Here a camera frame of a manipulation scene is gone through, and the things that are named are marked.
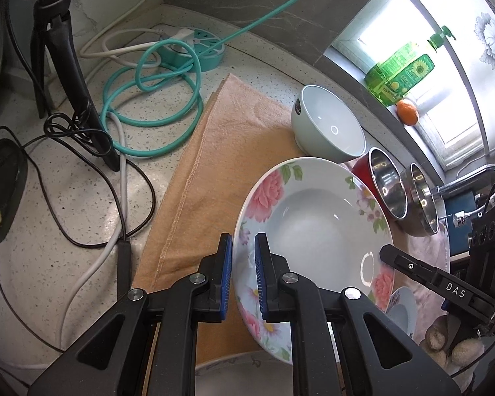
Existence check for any thin black cable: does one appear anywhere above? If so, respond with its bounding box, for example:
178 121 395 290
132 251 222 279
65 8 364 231
0 113 156 351

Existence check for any dark green dish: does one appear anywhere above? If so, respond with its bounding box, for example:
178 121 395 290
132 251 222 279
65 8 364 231
0 137 29 239

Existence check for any chrome faucet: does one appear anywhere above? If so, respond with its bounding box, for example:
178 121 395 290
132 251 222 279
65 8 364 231
435 164 495 199

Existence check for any green dish soap bottle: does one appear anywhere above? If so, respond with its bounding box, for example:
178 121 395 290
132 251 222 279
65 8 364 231
365 26 455 106

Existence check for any person's right hand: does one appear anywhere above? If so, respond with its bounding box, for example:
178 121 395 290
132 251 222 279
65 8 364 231
425 317 486 367

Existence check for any white cable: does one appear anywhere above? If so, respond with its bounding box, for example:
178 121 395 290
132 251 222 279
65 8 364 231
0 0 190 370

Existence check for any black tripod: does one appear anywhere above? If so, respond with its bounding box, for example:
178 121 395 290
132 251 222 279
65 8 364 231
22 0 121 173

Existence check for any small blue white bowl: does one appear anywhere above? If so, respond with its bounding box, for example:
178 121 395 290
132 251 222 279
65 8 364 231
385 286 418 338

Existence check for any orange fruit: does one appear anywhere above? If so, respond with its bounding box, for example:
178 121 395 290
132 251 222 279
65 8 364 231
396 99 420 127

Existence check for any pale green bowl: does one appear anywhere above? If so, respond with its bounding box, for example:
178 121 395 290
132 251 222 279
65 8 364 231
291 84 367 163

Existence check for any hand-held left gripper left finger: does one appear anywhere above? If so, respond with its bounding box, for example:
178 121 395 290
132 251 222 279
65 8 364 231
27 233 234 396

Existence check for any white patterned rim plate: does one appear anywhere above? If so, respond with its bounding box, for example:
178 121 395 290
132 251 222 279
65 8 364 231
195 350 294 396

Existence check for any floral plate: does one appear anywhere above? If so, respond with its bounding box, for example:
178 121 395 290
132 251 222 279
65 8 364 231
233 157 394 366

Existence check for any frosted floral window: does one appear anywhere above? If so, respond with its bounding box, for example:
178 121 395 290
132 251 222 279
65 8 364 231
326 0 495 170

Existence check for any orange towel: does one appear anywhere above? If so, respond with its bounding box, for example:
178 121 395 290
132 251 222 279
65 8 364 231
132 73 310 374

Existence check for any red steel bowl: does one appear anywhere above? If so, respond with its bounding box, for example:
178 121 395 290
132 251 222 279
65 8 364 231
352 147 409 220

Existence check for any teal cable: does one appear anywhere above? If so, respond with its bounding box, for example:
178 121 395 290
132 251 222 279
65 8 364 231
101 0 335 158

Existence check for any chrome sprayer hose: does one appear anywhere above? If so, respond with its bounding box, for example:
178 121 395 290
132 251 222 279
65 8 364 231
451 181 495 228

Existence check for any plain steel bowl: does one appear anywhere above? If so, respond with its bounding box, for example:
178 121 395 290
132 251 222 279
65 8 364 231
402 163 440 238

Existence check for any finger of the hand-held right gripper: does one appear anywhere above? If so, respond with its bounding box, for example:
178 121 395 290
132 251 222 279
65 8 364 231
379 244 495 323

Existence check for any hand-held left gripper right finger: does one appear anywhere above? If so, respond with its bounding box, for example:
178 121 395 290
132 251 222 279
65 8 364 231
253 233 454 396

